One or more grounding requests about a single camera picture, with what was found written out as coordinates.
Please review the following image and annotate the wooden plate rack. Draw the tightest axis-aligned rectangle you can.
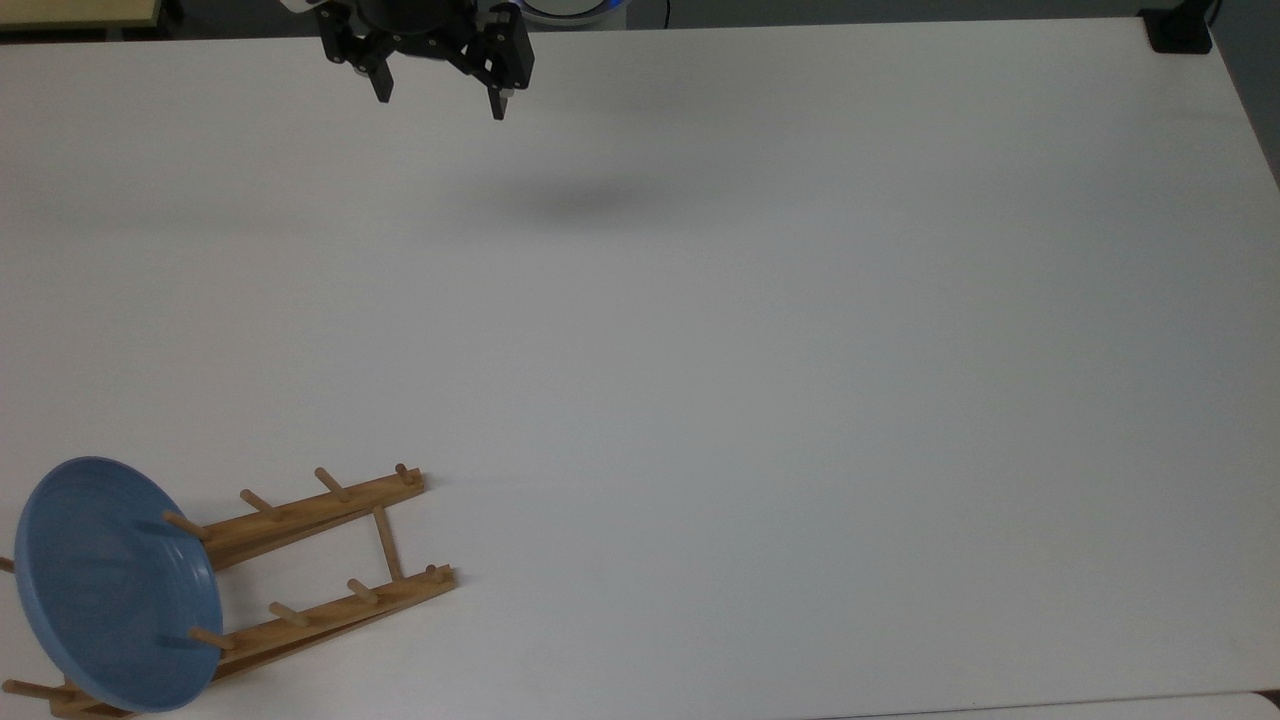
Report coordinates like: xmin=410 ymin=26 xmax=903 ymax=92
xmin=0 ymin=462 xmax=458 ymax=720

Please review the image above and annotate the light wooden desk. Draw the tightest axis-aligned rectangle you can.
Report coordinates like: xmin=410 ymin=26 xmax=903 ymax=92
xmin=0 ymin=0 xmax=163 ymax=32

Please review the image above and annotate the black camera stand clamp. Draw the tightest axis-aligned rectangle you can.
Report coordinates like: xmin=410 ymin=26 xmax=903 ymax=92
xmin=1138 ymin=0 xmax=1218 ymax=56

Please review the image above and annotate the blue round plate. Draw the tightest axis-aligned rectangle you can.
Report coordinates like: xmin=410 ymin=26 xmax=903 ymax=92
xmin=14 ymin=457 xmax=224 ymax=714

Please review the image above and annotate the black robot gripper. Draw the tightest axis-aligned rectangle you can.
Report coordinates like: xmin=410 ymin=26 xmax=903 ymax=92
xmin=316 ymin=0 xmax=536 ymax=122

